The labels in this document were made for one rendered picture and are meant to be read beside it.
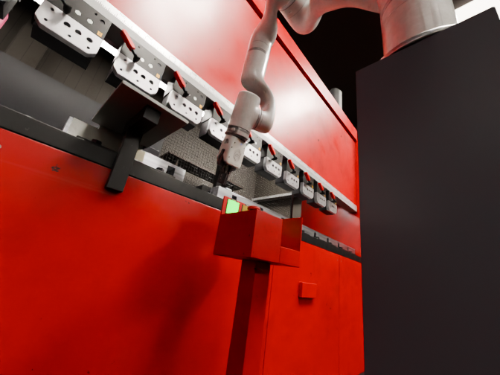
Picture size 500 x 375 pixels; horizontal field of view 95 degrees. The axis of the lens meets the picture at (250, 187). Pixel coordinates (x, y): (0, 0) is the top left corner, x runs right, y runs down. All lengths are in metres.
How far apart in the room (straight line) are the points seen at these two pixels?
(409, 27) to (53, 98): 1.36
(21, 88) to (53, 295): 0.99
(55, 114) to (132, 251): 0.89
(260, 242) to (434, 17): 0.55
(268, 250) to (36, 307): 0.50
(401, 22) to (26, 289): 0.90
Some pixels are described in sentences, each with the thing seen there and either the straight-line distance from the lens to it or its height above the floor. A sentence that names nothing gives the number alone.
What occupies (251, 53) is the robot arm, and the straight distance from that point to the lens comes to 1.00.
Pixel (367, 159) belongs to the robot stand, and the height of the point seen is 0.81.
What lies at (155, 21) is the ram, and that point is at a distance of 1.16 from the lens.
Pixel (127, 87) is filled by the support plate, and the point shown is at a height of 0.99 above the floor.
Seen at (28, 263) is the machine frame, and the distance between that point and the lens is 0.67.
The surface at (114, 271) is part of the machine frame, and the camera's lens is 0.70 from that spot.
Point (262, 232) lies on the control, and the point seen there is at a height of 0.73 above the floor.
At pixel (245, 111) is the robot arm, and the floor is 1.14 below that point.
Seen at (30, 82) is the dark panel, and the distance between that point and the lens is 1.47.
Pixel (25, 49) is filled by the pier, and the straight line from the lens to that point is 4.58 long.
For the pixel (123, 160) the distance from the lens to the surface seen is 0.70.
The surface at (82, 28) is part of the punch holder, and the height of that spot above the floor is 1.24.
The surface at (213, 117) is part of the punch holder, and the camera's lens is 1.10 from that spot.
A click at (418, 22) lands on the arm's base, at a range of 0.58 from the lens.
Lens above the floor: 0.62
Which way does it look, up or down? 20 degrees up
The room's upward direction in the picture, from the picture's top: 9 degrees clockwise
